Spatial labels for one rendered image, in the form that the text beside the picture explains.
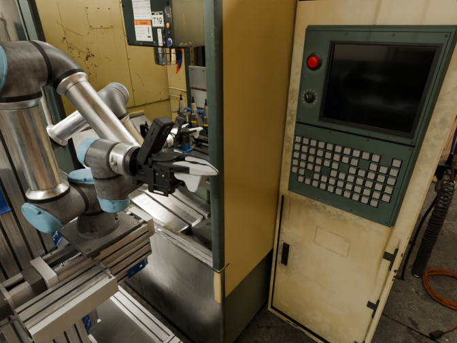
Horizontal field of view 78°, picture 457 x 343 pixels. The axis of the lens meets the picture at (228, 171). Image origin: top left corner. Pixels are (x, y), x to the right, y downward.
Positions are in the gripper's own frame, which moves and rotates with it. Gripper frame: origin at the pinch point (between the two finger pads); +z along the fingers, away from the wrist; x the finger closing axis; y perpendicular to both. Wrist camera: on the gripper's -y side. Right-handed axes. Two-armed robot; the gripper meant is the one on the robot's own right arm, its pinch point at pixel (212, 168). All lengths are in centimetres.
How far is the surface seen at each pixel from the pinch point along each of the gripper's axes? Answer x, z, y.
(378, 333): -113, 65, 131
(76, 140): -122, -194, 48
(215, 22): -27.3, -14.1, -30.8
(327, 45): -63, 12, -29
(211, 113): -30.9, -16.0, -5.7
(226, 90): -34.6, -12.9, -12.8
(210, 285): -44, -20, 74
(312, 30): -65, 6, -34
